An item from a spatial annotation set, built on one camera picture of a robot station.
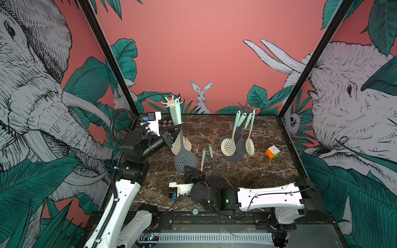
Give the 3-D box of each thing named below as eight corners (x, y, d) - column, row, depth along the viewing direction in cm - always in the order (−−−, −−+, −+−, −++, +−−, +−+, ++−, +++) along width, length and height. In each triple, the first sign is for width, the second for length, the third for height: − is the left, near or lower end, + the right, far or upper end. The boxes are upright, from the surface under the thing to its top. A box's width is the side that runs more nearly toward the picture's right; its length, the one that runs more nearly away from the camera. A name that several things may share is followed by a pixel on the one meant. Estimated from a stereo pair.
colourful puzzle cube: (271, 160, 99) (274, 155, 94) (264, 152, 102) (267, 148, 98) (278, 155, 101) (281, 151, 97) (271, 148, 104) (274, 144, 100)
